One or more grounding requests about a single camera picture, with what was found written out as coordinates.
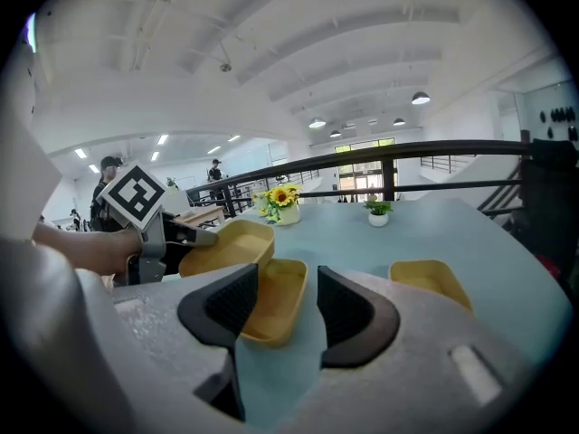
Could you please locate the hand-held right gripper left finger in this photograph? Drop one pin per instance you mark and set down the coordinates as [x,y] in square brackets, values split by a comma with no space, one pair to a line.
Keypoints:
[221,305]

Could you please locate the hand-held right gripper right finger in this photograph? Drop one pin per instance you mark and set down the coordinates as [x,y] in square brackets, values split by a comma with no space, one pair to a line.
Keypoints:
[357,314]

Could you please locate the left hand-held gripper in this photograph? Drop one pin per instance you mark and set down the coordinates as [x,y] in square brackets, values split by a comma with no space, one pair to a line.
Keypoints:
[133,195]

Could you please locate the yellow tray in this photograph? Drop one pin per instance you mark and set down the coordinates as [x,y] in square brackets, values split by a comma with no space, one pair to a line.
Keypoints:
[425,276]
[244,242]
[280,296]

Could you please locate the person's left forearm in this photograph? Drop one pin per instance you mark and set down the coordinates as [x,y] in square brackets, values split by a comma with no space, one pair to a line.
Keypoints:
[90,249]

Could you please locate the wooden desk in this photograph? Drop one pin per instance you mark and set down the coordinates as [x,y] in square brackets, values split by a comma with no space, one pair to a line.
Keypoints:
[203,217]

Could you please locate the white box appliance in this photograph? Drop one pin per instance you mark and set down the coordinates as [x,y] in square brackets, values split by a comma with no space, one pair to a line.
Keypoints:
[178,201]

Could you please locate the leafy plant in tall pot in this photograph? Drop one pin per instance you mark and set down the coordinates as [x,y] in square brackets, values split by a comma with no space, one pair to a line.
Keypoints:
[171,182]

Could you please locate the sunflowers in white pot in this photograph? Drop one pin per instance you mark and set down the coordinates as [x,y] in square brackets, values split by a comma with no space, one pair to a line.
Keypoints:
[282,201]

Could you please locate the small green potted plant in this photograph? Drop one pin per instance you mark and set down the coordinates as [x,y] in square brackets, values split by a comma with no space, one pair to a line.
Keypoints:
[378,213]

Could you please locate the large glass window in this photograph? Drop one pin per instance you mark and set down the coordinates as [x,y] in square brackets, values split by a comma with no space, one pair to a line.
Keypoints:
[362,170]

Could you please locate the dark pendant lamp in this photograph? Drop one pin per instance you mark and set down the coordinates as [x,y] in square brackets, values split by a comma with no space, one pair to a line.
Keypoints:
[420,99]
[335,134]
[316,123]
[399,122]

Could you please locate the black metal railing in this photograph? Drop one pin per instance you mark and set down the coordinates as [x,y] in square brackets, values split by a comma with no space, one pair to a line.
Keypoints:
[452,146]

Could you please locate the red rounded object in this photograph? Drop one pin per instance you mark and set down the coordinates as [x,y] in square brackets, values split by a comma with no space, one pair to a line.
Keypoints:
[549,265]

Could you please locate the black office chair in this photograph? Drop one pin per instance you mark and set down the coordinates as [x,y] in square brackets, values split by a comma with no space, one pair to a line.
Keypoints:
[549,188]

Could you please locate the group of black wall items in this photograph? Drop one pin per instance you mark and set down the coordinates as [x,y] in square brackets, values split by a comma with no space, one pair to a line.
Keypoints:
[561,116]

